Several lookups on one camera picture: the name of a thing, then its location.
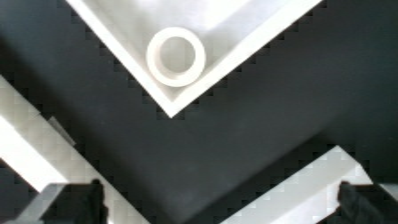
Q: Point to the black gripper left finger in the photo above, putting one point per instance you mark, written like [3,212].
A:
[68,204]

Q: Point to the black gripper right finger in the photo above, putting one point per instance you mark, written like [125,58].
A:
[369,204]

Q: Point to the white square tabletop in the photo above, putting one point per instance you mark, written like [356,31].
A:
[182,40]

